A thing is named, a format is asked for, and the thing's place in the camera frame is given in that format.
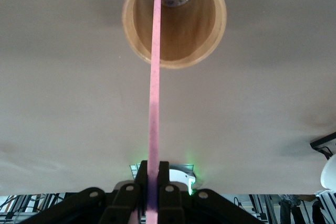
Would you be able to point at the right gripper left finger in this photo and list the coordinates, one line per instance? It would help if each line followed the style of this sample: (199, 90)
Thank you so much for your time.
(123, 203)

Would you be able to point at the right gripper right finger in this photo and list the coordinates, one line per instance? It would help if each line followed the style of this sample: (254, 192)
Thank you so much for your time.
(173, 203)

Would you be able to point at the pink chopstick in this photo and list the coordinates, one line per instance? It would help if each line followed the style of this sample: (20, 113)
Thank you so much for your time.
(155, 103)

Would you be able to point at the bamboo cup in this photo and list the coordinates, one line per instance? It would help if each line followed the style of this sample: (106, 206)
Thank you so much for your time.
(183, 37)

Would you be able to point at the white mug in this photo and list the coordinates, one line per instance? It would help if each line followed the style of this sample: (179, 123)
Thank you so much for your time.
(329, 174)

